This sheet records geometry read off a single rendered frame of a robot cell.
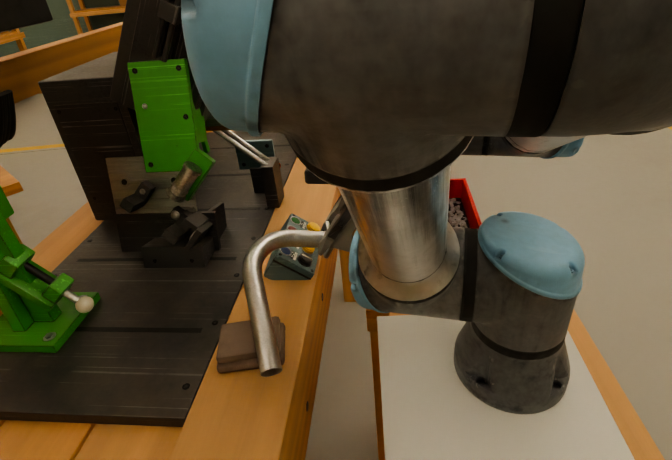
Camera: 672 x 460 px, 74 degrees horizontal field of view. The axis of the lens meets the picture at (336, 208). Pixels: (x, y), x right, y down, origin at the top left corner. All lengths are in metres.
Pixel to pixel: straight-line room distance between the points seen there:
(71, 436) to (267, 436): 0.28
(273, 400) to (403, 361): 0.19
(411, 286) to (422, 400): 0.21
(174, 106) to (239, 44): 0.74
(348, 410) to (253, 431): 1.12
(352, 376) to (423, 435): 1.21
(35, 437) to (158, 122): 0.54
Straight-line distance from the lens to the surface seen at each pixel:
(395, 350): 0.71
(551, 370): 0.64
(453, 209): 1.06
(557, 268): 0.52
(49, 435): 0.79
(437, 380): 0.68
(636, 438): 0.74
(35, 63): 1.32
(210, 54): 0.18
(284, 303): 0.79
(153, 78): 0.93
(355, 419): 1.72
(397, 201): 0.29
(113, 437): 0.74
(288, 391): 0.67
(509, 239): 0.54
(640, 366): 2.07
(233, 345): 0.70
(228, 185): 1.23
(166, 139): 0.93
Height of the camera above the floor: 1.42
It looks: 30 degrees down
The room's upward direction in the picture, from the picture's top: 6 degrees counter-clockwise
